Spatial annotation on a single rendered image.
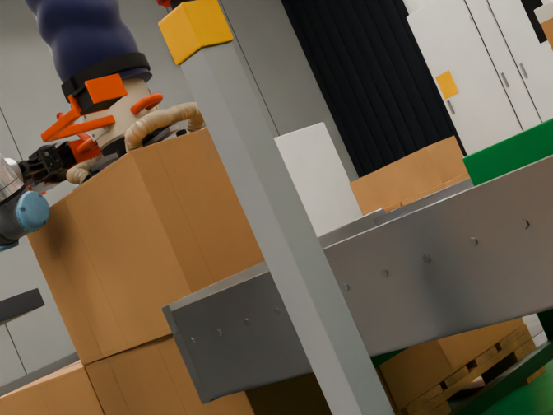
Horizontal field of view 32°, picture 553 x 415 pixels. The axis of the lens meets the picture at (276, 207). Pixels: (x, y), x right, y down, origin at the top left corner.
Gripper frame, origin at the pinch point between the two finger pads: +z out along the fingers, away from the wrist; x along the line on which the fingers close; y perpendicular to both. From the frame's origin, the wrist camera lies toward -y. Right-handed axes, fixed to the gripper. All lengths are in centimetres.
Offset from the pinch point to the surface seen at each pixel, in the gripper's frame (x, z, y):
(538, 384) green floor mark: -108, 65, 61
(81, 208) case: -17.1, -21.5, 26.7
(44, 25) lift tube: 28.5, -10.1, 27.0
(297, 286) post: -49, -54, 122
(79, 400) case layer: -61, -21, -13
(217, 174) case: -24, -3, 56
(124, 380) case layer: -59, -21, 12
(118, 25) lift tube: 21.5, 3.4, 36.7
